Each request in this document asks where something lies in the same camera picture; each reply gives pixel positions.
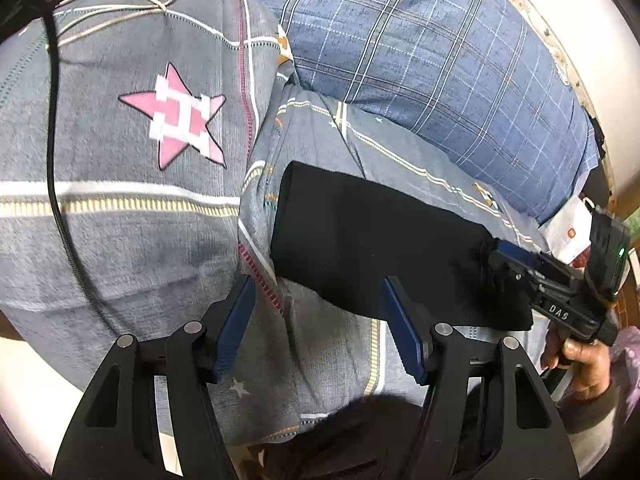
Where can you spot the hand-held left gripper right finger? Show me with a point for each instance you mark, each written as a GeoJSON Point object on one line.
{"type": "Point", "coordinates": [402, 331]}

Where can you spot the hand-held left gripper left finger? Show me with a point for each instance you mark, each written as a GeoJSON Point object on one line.
{"type": "Point", "coordinates": [232, 331]}

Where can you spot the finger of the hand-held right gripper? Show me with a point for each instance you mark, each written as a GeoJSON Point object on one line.
{"type": "Point", "coordinates": [525, 252]}
{"type": "Point", "coordinates": [510, 270]}

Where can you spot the black pants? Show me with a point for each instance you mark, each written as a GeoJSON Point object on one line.
{"type": "Point", "coordinates": [370, 245]}

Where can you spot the person's right forearm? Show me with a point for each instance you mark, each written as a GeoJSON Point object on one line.
{"type": "Point", "coordinates": [585, 412]}

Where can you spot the person's right hand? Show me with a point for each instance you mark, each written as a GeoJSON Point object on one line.
{"type": "Point", "coordinates": [582, 365]}

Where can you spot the white box with orange mark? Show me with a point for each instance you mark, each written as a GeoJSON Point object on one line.
{"type": "Point", "coordinates": [570, 232]}

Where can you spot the purple patterned cloth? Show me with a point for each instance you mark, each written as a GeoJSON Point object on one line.
{"type": "Point", "coordinates": [625, 370]}

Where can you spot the person's dark fuzzy clothing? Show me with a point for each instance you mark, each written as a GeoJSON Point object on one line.
{"type": "Point", "coordinates": [360, 440]}

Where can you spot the grey star-print quilt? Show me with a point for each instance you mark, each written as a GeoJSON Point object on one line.
{"type": "Point", "coordinates": [125, 220]}

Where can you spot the blue plaid pillow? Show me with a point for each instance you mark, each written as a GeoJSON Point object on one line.
{"type": "Point", "coordinates": [425, 85]}

